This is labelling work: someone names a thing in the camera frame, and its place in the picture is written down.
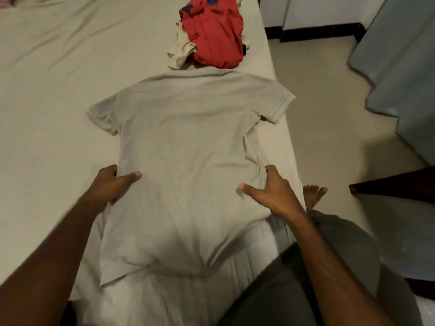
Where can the red garment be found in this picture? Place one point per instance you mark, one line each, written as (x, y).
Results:
(214, 33)

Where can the person's left thumb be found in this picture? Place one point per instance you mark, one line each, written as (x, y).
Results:
(128, 179)

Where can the person's right hand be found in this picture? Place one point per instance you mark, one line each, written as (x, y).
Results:
(277, 196)

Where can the grey polo shirt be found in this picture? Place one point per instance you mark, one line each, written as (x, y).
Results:
(187, 149)

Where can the cream garment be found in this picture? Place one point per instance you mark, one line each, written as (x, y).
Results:
(180, 52)

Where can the bed with beige sheet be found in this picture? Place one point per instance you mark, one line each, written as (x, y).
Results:
(51, 98)

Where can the person's right forearm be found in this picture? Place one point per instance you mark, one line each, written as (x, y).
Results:
(326, 268)

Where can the person's left forearm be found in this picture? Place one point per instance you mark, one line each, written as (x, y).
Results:
(44, 268)

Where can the blue curtain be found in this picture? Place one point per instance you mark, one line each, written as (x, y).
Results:
(401, 64)

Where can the person's left hand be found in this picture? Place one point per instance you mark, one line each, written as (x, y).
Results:
(105, 188)

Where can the person's right thumb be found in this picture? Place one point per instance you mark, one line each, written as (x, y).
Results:
(253, 192)

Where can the person's bare foot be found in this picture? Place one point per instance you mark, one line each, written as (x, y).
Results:
(314, 196)

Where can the black skirting board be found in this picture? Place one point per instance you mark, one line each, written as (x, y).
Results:
(316, 32)

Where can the dark wooden furniture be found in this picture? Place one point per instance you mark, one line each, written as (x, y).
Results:
(397, 185)

